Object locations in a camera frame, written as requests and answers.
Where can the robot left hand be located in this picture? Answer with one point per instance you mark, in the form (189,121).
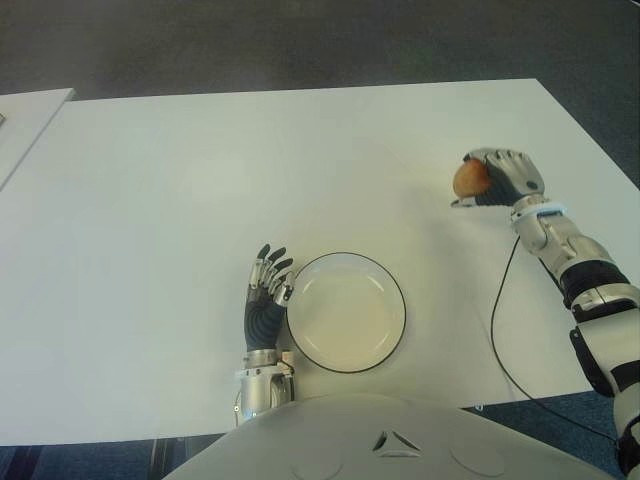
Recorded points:
(262,320)

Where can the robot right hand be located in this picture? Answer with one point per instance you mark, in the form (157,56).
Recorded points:
(515,175)

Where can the red yellow apple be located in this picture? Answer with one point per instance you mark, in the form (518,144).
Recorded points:
(470,179)

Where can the robot left arm silver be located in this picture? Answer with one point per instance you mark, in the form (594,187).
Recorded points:
(257,390)

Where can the robot right arm silver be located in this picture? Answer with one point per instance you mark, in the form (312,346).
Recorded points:
(595,285)

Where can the white plate black rim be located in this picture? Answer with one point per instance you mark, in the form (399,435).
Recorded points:
(345,315)

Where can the grey robot torso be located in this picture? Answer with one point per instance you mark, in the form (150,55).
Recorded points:
(390,450)

